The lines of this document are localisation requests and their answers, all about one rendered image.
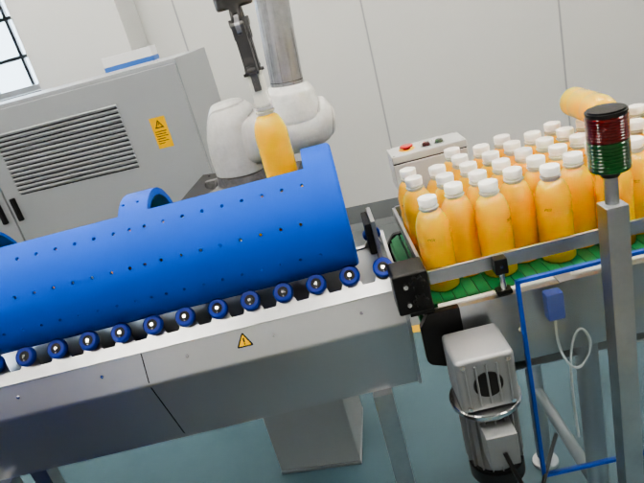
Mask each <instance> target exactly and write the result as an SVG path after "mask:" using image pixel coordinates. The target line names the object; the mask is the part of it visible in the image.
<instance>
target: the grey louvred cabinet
mask: <svg viewBox="0 0 644 483"><path fill-rule="evenodd" d="M218 102H221V99H220V96H219V92H218V89H217V86H216V82H215V79H214V76H213V73H212V70H211V67H210V63H209V60H208V58H207V55H206V52H205V48H204V47H202V48H198V49H195V50H192V51H188V52H184V53H181V54H177V55H173V56H170V57H163V58H160V60H158V61H155V62H153V63H149V64H145V65H142V66H138V67H134V68H131V69H127V70H125V71H121V72H117V73H114V74H110V75H107V74H102V75H99V76H96V77H92V78H88V79H85V80H78V81H75V82H71V83H67V84H64V85H61V86H57V87H53V88H50V89H46V90H42V91H39V92H35V93H32V94H29V95H25V96H21V97H17V98H14V99H10V100H6V101H3V102H0V232H2V233H4V234H6V235H8V236H10V237H11V238H12V239H14V240H15V241H16V242H17V243H19V242H25V241H29V240H32V239H36V238H40V237H44V236H48V235H52V234H55V233H58V232H62V231H66V230H70V229H74V228H78V227H81V226H84V225H88V224H92V223H96V222H100V221H103V220H107V219H114V218H117V217H118V212H119V207H120V203H121V201H122V199H123V197H124V196H126V195H129V194H133V193H137V192H140V191H144V190H147V189H151V188H155V187H158V188H160V189H162V190H163V191H164V192H166V194H167V195H168V196H169V197H170V198H171V200H172V202H177V201H180V200H181V199H182V198H183V197H184V196H185V194H187V193H188V192H189V191H190V190H191V189H192V187H193V186H194V185H195V184H196V183H197V181H198V180H199V179H200V177H202V176H203V175H204V174H209V173H216V172H215V169H214V166H213V163H212V160H211V157H210V153H209V149H208V144H207V120H208V114H209V111H210V108H211V106H212V105H213V104H216V103H218Z"/></svg>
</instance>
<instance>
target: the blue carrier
mask: <svg viewBox="0 0 644 483"><path fill-rule="evenodd" d="M300 152H301V158H302V164H303V169H302V170H298V171H294V172H288V173H284V174H280V175H276V176H272V177H269V178H266V179H262V180H258V181H254V182H250V183H246V184H243V185H240V186H236V187H232V188H228V189H224V190H221V191H217V192H213V193H210V194H206V195H199V196H196V197H192V198H188V199H184V200H180V201H176V202H173V201H172V200H171V198H170V197H169V196H168V195H167V194H166V192H164V191H163V190H162V189H160V188H158V187H155V188H151V189H147V190H144V191H140V192H137V193H133V194H129V195H125V196H124V197H123V199H122V201H121V203H120V207H119V212H118V217H117V218H111V219H107V220H103V221H100V222H96V223H92V224H88V225H84V226H81V227H78V228H74V229H70V230H66V231H62V232H58V233H55V234H52V235H48V236H44V237H40V238H36V239H32V240H29V241H23V242H19V243H17V242H16V241H15V240H14V239H12V238H11V237H10V236H8V235H6V234H4V233H2V232H0V355H3V354H6V353H10V352H14V351H18V350H19V349H20V348H22V347H25V346H29V347H33V346H37V345H41V344H45V343H49V342H51V341H52V340H54V339H56V338H61V339H64V338H68V337H72V336H76V335H80V334H83V333H84V332H86V331H93V332H95V331H98V330H102V329H106V328H110V327H113V326H114V325H116V324H118V323H129V322H133V321H137V320H141V319H145V318H146V317H148V316H149V315H152V314H156V315H160V314H164V313H168V312H172V311H178V310H179V309H180V308H182V307H189V308H190V307H194V306H198V305H202V304H206V303H210V302H211V301H212V300H214V299H217V298H219V299H225V298H229V297H233V296H237V295H241V294H244V293H245V292H246V291H248V290H254V291H256V290H260V289H264V288H271V287H275V286H276V285H277V284H279V283H282V282H286V283H290V282H294V281H298V280H302V279H306V278H309V277H310V276H311V275H312V274H320V275H321V274H325V273H329V272H333V271H337V270H340V269H342V268H343V267H344V266H347V265H352V266H356V265H358V263H359V260H358V256H357V250H356V246H355V242H354V238H353V234H352V230H351V226H350V222H349V219H348V215H347V211H346V207H345V203H344V199H343V195H342V192H341V188H340V184H339V180H338V176H337V173H336V169H335V165H334V159H333V155H332V151H331V147H330V145H329V144H328V143H323V144H320V145H316V146H312V147H308V148H304V149H300ZM302 185H303V187H301V186H302ZM281 191H282V192H281ZM261 196H263V197H261ZM183 216H184V218H183ZM163 221H164V222H163ZM299 223H302V224H303V225H301V226H300V225H299ZM145 226H146V227H145ZM144 227H145V228H144ZM280 228H282V231H280V230H279V229H280ZM129 230H130V231H129ZM114 234H115V235H114ZM259 234H262V236H260V235H259ZM113 235H114V236H113ZM240 239H242V241H240ZM200 248H201V249H202V251H200V250H199V249H200ZM180 254H182V256H180ZM160 259H162V260H163V261H160ZM145 263H146V264H147V265H145ZM129 267H131V269H130V268H129ZM111 271H112V272H113V274H112V273H111ZM92 277H94V279H92ZM73 282H74V284H73ZM53 287H55V288H53ZM34 291H35V293H34ZM15 297H16V298H15Z"/></svg>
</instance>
